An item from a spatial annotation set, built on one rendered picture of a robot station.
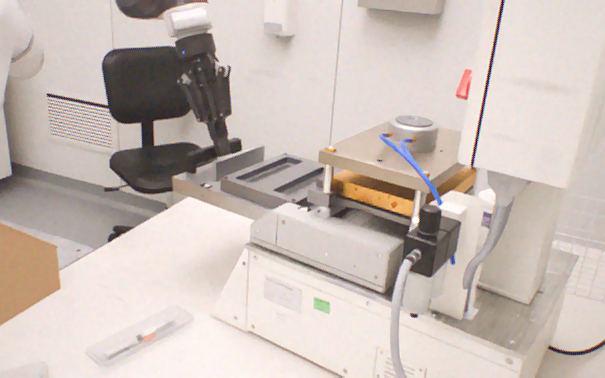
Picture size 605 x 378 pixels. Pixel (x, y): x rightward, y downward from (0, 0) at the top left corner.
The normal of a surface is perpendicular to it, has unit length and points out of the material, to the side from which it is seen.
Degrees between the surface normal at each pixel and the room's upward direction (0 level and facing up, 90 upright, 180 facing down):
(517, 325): 0
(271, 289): 90
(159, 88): 67
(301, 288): 90
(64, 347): 0
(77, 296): 0
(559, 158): 90
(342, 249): 90
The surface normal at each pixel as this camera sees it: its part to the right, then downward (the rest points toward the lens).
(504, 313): 0.07, -0.92
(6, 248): 0.91, 0.21
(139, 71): 0.59, 0.15
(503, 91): -0.56, 0.28
